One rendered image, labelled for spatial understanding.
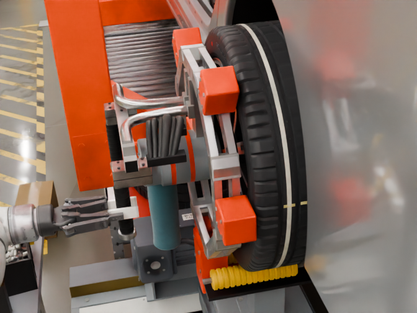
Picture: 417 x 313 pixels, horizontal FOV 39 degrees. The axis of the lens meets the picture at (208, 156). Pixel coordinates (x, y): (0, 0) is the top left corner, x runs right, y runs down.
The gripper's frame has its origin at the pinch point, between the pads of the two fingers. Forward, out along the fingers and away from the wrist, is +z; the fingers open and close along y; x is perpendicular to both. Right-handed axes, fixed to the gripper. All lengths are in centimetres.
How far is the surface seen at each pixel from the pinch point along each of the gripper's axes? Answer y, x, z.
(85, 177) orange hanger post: -59, -25, -11
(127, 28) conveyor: -328, -57, 23
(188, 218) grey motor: -47, -40, 22
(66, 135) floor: -211, -83, -28
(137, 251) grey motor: -40, -45, 3
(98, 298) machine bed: -54, -75, -14
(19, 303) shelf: -16, -38, -33
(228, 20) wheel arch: -50, 28, 39
